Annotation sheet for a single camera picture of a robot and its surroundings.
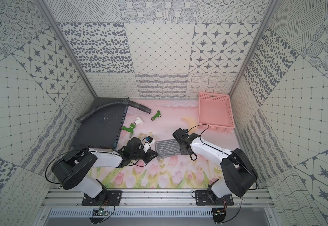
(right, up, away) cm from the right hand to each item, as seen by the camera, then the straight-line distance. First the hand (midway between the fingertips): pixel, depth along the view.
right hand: (190, 150), depth 87 cm
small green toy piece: (-22, +22, +23) cm, 39 cm away
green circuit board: (-49, -27, -17) cm, 58 cm away
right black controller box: (+12, -29, -15) cm, 35 cm away
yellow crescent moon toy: (+5, +13, +21) cm, 25 cm away
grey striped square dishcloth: (-15, 0, +4) cm, 15 cm away
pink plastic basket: (+26, +24, +31) cm, 46 cm away
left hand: (-22, 0, +1) cm, 22 cm away
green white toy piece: (-37, +17, +17) cm, 44 cm away
